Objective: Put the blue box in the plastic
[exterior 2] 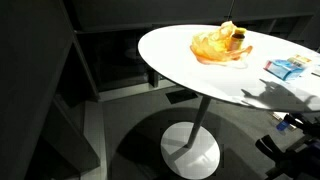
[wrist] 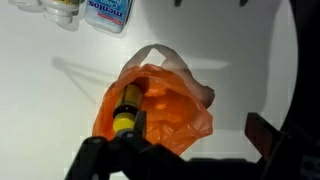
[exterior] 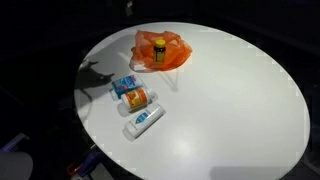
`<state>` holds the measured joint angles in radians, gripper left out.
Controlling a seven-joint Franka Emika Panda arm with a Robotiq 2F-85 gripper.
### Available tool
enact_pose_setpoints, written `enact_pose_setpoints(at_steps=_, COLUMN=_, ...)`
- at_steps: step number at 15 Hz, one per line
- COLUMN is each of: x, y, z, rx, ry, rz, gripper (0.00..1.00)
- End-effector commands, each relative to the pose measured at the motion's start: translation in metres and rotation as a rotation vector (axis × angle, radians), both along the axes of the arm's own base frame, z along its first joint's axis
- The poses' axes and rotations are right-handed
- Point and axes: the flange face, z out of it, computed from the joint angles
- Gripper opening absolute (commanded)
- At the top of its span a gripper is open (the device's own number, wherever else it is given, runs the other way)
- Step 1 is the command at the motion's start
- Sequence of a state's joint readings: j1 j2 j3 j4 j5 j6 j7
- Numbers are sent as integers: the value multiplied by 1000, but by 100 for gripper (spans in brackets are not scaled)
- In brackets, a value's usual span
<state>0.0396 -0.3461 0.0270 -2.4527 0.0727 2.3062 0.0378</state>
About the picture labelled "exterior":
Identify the blue mouthwash bottle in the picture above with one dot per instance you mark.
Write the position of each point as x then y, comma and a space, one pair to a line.
125, 85

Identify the yellow bottle black cap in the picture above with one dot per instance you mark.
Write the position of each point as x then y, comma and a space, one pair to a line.
159, 52

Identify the white bottle with orange label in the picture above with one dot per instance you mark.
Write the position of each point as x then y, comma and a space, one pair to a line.
136, 98

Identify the orange plastic bag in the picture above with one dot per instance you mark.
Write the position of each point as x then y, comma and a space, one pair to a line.
176, 55

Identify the white bottle with blue label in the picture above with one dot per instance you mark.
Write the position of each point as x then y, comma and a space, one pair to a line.
143, 119

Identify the grey rounded chair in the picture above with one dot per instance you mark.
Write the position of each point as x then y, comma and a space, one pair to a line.
15, 166

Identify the purple and red clamp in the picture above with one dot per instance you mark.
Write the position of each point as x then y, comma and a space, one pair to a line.
87, 163

